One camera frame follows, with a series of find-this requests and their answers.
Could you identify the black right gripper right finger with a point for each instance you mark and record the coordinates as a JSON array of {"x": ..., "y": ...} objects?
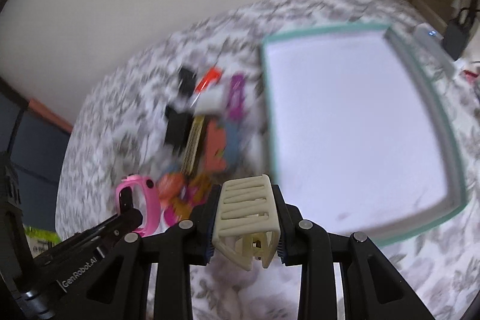
[{"x": 372, "y": 286}]

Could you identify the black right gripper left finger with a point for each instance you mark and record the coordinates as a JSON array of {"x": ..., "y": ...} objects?
[{"x": 118, "y": 288}]

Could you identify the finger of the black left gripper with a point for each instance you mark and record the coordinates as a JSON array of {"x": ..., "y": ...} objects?
[{"x": 64, "y": 264}]

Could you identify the pink wrist watch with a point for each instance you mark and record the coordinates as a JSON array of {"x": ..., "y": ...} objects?
[{"x": 139, "y": 192}]

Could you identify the brown pink toy dog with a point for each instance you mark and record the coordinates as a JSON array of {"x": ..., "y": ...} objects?
[{"x": 195, "y": 192}]

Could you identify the cream slatted plastic piece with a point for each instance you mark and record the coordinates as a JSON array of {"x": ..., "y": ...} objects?
[{"x": 246, "y": 226}]

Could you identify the black power adapter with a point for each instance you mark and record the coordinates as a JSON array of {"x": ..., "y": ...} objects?
[{"x": 178, "y": 129}]

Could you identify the red glue tube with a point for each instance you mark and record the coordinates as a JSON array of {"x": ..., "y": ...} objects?
[{"x": 210, "y": 78}]

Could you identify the orange blue small tag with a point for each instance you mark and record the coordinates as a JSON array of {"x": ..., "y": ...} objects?
[{"x": 170, "y": 185}]

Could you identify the floral grey white bedspread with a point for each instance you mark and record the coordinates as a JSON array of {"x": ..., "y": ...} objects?
[{"x": 121, "y": 125}]

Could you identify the white tray with teal rim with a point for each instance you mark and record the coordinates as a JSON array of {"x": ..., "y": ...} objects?
[{"x": 359, "y": 139}]

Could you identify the gold patterned bar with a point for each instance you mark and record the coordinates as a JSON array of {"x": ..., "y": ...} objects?
[{"x": 191, "y": 155}]

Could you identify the orange blue card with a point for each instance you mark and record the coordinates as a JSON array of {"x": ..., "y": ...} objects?
[{"x": 221, "y": 146}]

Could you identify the white small box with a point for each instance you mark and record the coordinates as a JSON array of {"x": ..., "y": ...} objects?
[{"x": 211, "y": 101}]

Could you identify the black small clip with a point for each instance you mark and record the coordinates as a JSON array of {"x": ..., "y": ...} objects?
[{"x": 187, "y": 82}]

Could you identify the purple hair clip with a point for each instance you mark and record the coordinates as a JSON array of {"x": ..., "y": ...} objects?
[{"x": 236, "y": 98}]

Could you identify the white power bank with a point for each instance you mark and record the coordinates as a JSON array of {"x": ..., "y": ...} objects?
[{"x": 432, "y": 41}]

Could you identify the black charger with cable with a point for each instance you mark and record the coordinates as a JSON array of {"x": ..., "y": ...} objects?
[{"x": 458, "y": 31}]

